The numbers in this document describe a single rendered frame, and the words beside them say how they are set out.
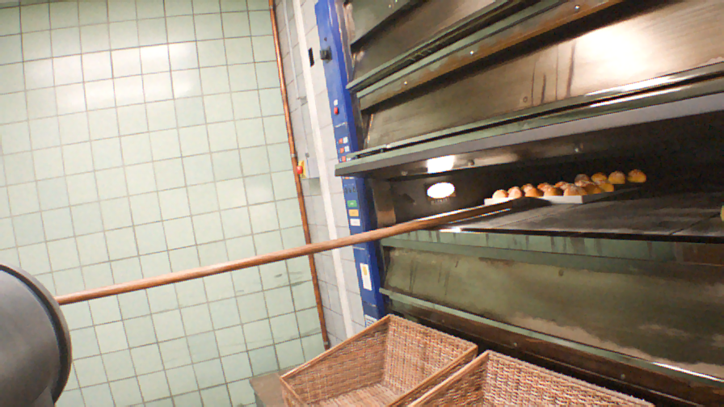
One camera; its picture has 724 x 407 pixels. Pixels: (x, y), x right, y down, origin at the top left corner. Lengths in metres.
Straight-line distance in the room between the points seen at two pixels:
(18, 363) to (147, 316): 2.48
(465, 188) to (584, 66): 1.19
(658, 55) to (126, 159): 2.34
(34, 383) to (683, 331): 0.98
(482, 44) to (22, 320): 1.21
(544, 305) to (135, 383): 2.13
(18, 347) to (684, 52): 0.92
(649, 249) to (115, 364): 2.44
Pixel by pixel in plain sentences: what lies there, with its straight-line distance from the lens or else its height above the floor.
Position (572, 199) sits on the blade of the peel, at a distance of 1.78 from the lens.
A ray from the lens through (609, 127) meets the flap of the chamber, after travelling 0.85.
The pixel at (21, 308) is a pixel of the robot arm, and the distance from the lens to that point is 0.25.
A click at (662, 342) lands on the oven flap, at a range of 1.06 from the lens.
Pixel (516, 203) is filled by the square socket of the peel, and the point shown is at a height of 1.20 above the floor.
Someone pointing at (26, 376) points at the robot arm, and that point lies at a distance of 0.23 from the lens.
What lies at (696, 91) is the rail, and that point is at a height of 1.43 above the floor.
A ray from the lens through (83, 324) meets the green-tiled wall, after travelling 2.73.
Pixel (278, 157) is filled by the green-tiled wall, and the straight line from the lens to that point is 2.75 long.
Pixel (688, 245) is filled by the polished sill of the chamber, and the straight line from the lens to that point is 0.97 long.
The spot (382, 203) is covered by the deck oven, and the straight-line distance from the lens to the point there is 1.95.
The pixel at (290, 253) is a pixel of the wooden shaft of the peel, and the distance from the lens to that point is 1.49.
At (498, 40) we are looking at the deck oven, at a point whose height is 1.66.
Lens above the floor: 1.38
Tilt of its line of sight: 3 degrees down
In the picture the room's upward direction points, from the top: 9 degrees counter-clockwise
